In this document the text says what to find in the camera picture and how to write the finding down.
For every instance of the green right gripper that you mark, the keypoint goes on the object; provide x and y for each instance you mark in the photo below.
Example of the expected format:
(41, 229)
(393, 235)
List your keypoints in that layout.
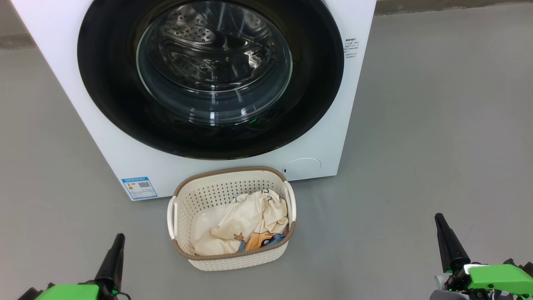
(499, 278)

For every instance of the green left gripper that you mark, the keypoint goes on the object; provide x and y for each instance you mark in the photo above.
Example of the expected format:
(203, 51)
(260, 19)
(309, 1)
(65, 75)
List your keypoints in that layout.
(66, 293)

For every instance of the cream cartoon print garment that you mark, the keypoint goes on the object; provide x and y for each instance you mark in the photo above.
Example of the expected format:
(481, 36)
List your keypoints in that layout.
(250, 214)

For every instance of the blue bear print garment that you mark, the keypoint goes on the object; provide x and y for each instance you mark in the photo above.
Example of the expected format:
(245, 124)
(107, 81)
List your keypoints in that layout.
(278, 238)

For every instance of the black round glass washer door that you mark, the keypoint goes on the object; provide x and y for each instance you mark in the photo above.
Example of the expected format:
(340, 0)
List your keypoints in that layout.
(108, 83)

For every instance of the white front-load washing machine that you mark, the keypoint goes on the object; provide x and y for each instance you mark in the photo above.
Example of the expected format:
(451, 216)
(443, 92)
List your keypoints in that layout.
(50, 62)

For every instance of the blue energy label sticker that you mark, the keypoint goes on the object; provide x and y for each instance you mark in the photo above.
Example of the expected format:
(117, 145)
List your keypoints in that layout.
(139, 188)

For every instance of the cream perforated laundry basket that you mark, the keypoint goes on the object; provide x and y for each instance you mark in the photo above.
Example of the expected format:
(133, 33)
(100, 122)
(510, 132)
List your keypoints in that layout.
(195, 196)

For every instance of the round white drain filter cover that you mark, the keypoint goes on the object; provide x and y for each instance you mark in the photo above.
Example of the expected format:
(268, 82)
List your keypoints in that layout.
(303, 168)

